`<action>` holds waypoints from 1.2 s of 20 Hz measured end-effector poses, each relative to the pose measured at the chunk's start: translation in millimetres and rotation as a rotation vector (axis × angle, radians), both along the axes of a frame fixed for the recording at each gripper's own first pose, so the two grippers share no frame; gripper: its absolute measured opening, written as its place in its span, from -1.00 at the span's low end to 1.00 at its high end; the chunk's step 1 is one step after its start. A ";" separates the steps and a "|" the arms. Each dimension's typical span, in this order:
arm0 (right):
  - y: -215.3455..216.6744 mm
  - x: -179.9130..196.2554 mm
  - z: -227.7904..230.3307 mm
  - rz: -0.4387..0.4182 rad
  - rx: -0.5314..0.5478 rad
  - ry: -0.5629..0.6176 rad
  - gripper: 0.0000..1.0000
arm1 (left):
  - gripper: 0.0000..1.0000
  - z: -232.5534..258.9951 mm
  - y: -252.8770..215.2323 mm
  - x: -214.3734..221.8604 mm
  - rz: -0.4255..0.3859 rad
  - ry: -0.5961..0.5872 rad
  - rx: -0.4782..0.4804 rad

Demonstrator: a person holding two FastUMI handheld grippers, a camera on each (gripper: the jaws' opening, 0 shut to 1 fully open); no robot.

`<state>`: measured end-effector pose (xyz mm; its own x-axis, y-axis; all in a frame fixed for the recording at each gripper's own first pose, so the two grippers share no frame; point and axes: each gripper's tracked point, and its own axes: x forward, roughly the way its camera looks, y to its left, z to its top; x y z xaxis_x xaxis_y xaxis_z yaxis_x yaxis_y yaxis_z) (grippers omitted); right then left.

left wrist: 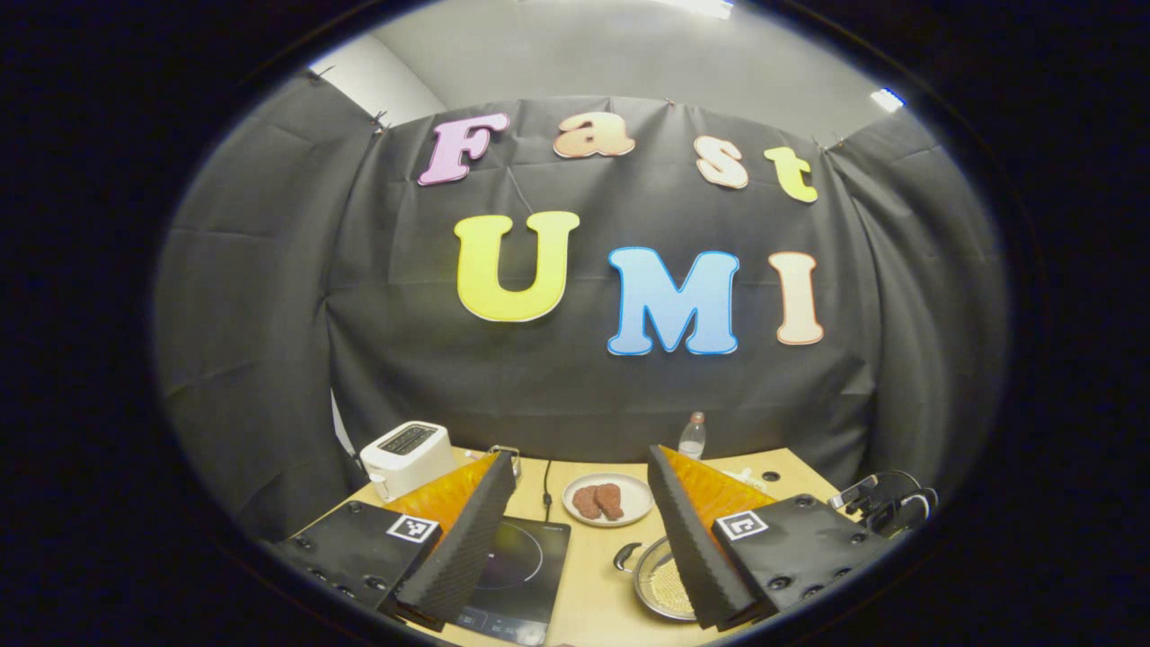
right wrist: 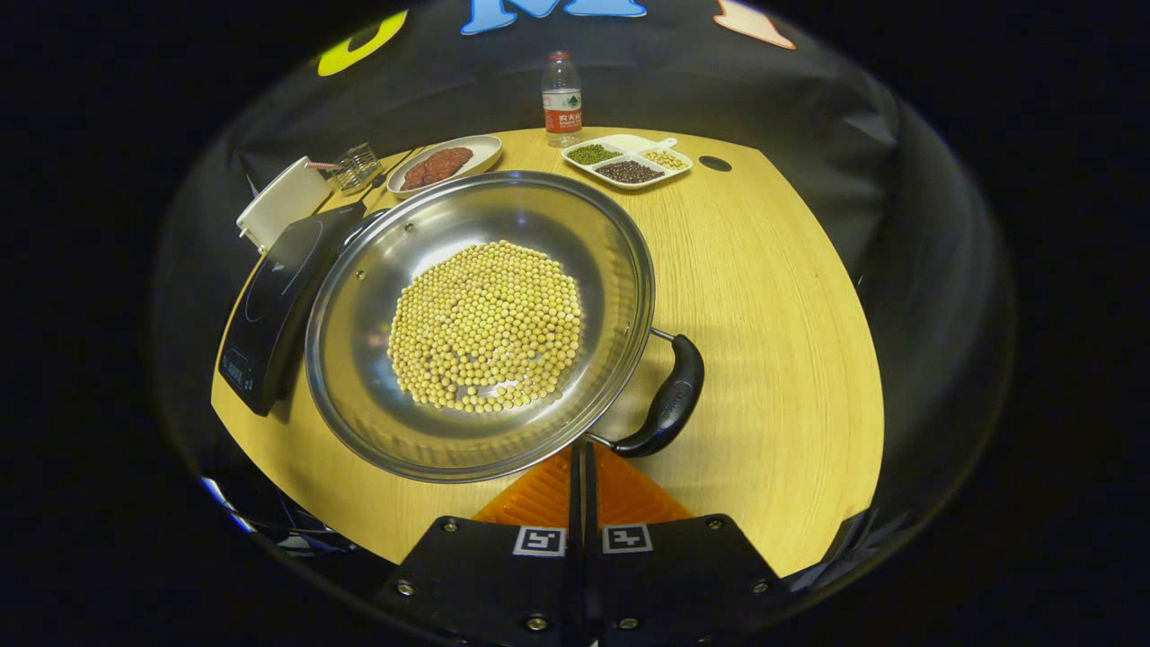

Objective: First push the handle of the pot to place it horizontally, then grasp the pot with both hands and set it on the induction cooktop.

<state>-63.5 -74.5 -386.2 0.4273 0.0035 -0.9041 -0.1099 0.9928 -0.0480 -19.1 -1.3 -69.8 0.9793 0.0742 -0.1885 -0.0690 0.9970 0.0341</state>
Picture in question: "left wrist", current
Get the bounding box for pile of soybeans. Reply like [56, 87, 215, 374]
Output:
[650, 562, 697, 617]

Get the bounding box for black induction cooktop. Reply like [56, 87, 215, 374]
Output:
[449, 515, 572, 647]

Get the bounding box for white toaster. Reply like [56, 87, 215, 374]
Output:
[359, 421, 457, 502]

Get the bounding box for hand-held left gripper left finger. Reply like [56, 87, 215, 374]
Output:
[270, 449, 520, 630]

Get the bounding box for round white plate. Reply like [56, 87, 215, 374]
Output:
[562, 473, 655, 527]

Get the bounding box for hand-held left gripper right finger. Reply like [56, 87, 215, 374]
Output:
[647, 443, 890, 630]

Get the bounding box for steel pot with black handles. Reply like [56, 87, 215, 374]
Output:
[614, 536, 698, 623]

